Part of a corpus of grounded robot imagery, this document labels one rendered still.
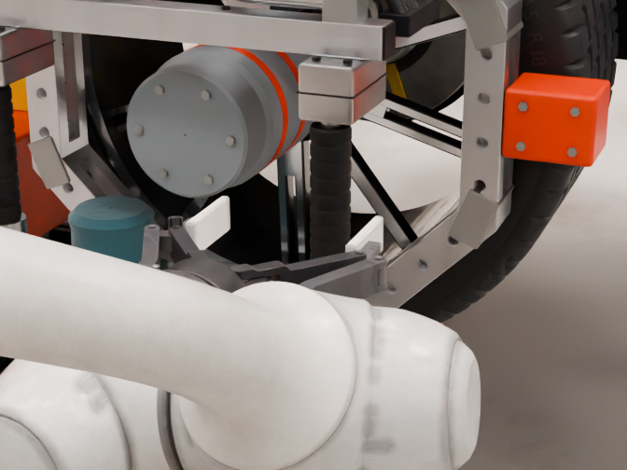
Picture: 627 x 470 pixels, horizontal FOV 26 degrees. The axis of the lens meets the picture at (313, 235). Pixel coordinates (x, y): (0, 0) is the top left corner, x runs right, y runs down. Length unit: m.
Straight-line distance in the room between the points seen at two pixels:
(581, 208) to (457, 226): 2.26
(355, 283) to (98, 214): 0.48
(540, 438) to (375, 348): 1.79
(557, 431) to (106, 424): 1.82
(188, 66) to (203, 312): 0.67
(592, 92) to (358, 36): 0.28
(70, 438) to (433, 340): 0.20
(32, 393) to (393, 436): 0.20
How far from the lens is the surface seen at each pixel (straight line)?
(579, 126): 1.32
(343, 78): 1.13
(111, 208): 1.43
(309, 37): 1.16
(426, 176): 3.81
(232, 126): 1.27
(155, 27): 1.23
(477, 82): 1.33
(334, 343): 0.70
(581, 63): 1.41
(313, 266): 1.00
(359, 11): 1.15
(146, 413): 0.77
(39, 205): 1.96
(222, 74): 1.28
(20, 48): 1.31
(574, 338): 2.88
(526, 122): 1.33
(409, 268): 1.41
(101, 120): 1.61
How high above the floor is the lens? 1.23
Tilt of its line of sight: 21 degrees down
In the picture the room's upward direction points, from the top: straight up
